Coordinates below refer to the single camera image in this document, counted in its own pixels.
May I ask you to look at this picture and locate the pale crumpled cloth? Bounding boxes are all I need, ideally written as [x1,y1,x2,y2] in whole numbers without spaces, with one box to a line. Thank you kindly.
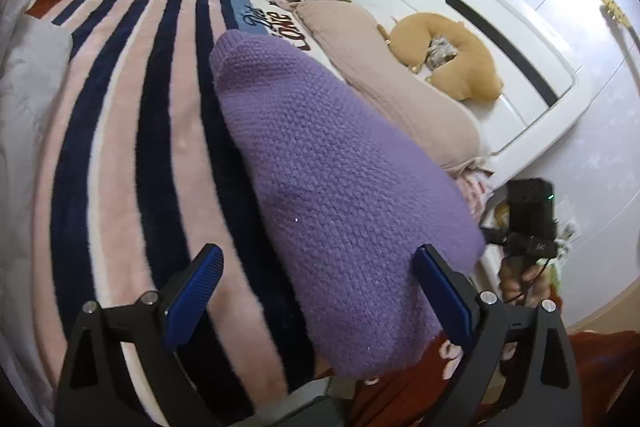
[0,0,75,228]

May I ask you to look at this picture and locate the pink navy striped blanket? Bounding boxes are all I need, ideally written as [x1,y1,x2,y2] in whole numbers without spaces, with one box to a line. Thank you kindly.
[20,0,351,427]

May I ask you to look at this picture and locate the person's right hand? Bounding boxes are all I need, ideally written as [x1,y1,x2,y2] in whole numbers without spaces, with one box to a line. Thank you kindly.
[499,257,553,310]

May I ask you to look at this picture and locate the yellow guitar headstock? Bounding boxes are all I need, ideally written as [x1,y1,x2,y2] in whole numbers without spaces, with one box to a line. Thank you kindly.
[600,0,640,52]

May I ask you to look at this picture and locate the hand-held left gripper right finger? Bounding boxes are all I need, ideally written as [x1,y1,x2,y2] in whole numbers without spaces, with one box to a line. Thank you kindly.
[412,243,586,427]

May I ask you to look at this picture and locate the purple knitted cardigan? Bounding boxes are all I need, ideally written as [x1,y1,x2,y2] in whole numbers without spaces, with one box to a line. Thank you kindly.
[209,29,487,380]

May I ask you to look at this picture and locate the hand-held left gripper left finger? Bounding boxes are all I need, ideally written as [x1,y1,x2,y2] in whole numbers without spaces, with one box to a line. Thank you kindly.
[54,243,226,427]

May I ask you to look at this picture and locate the brown plush neck pillow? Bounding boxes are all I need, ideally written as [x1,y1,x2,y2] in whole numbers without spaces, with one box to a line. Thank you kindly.
[387,12,505,102]

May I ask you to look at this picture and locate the red patterned pajamas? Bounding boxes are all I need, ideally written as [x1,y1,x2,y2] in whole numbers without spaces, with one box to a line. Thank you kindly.
[320,329,640,427]

